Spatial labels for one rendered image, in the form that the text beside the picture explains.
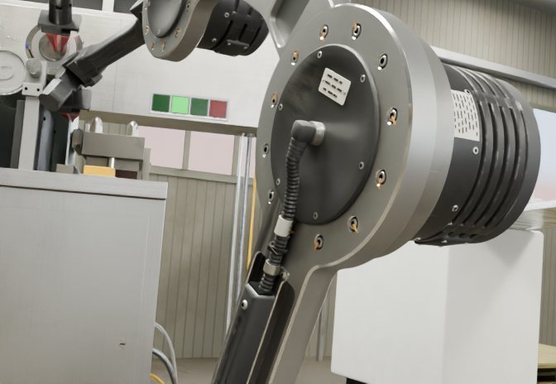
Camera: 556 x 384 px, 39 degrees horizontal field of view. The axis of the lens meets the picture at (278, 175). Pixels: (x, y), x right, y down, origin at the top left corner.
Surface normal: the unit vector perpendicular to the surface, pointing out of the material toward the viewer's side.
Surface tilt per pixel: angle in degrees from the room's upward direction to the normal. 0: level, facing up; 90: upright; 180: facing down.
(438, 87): 69
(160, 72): 90
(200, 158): 90
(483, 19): 90
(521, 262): 90
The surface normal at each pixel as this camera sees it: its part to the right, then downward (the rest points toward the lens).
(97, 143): 0.18, -0.07
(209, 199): 0.53, -0.03
